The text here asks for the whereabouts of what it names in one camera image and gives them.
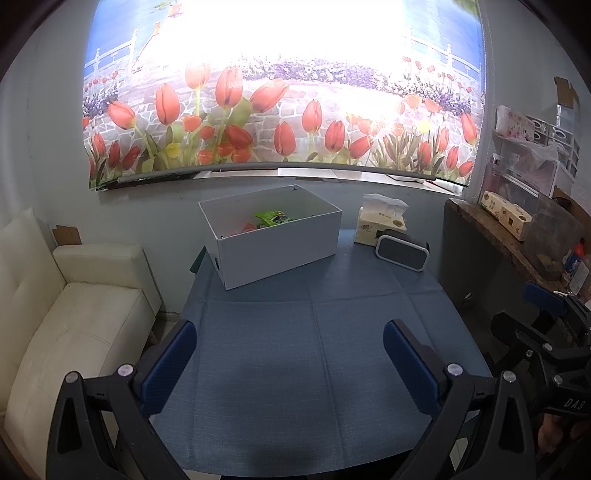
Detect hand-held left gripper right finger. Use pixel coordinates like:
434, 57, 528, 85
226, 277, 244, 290
383, 318, 539, 480

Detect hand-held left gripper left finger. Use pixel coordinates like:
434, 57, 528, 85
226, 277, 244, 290
46, 319, 198, 480

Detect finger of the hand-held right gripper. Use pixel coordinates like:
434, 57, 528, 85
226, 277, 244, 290
491, 311, 563, 385
523, 281, 568, 320

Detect white cardboard box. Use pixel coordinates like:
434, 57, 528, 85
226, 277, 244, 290
198, 185, 343, 291

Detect green toy car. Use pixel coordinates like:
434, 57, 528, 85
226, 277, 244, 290
254, 210, 299, 228

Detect person's right hand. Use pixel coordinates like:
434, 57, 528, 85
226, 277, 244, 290
537, 414, 591, 456

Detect red capped bottle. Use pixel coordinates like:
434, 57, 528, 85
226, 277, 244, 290
566, 244, 587, 289

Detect clear plastic container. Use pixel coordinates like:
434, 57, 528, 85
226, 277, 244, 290
524, 194, 585, 280

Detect wooden shelf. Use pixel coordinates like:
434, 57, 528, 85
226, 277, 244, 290
444, 198, 591, 297

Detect yellow patterned box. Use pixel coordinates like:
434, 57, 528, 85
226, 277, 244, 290
478, 190, 532, 241

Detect white leather sofa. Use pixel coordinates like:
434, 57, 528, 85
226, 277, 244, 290
0, 208, 162, 468

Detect blue tablecloth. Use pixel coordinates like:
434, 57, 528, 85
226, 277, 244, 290
150, 226, 495, 474

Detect black grey speaker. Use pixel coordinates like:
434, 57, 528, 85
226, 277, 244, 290
375, 233, 432, 264

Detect yellow tissue pack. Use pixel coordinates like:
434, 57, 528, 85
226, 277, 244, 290
353, 193, 410, 246

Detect clear storage drawers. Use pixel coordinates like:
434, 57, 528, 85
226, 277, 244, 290
489, 104, 583, 200

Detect small cardboard piece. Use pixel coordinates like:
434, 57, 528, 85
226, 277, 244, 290
50, 224, 82, 248

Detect floral print pack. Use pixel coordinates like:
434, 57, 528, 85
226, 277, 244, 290
495, 105, 539, 140

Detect cardboard piece on wall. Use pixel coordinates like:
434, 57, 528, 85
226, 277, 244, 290
553, 76, 581, 110

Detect tulip wall poster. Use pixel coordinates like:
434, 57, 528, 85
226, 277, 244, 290
82, 0, 486, 191

